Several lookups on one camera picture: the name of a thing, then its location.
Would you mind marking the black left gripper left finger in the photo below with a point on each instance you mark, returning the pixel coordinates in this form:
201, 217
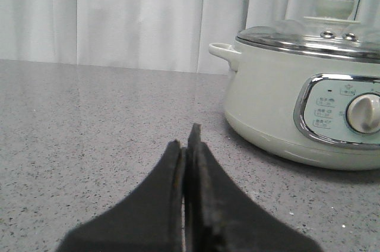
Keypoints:
149, 219

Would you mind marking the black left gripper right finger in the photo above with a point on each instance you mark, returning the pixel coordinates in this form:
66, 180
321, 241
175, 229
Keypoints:
219, 216

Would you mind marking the glass pot lid steel rim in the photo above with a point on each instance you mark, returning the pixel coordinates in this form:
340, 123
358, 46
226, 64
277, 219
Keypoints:
328, 34

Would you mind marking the pale green electric cooking pot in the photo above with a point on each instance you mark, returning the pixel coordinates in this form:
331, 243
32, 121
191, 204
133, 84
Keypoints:
317, 110

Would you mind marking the white pleated curtain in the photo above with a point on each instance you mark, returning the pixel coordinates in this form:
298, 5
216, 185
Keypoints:
151, 34

